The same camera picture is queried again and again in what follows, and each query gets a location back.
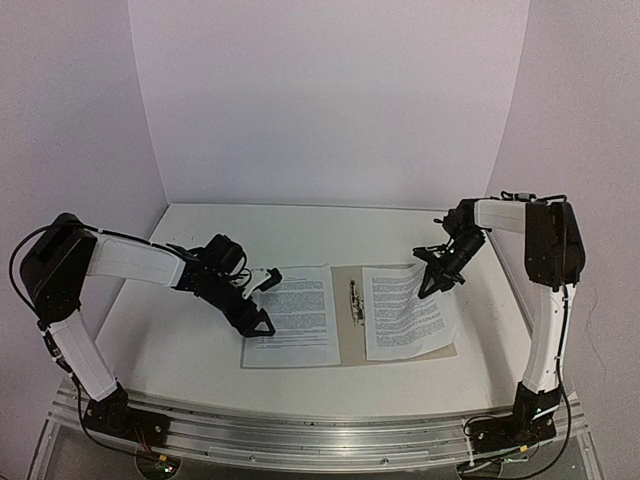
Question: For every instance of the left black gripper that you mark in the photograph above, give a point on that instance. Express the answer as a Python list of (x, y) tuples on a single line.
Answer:
[(247, 328)]

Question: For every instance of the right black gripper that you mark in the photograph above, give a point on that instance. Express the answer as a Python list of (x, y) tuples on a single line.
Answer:
[(442, 273)]

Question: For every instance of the printed paper sheet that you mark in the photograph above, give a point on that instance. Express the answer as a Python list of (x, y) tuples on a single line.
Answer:
[(398, 324), (302, 310)]

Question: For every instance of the metal folder clip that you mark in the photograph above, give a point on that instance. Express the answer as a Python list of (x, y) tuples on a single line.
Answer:
[(356, 304)]

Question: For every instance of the beige file folder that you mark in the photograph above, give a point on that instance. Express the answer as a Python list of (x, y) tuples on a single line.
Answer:
[(352, 338)]

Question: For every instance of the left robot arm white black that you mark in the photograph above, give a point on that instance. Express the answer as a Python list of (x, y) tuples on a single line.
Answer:
[(51, 270)]

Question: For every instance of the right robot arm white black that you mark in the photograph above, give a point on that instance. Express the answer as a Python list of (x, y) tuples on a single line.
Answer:
[(554, 257)]

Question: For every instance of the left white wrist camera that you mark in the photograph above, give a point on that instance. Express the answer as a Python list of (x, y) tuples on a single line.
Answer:
[(261, 280)]

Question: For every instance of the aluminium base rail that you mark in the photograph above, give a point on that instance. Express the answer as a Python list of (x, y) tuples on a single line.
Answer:
[(310, 440)]

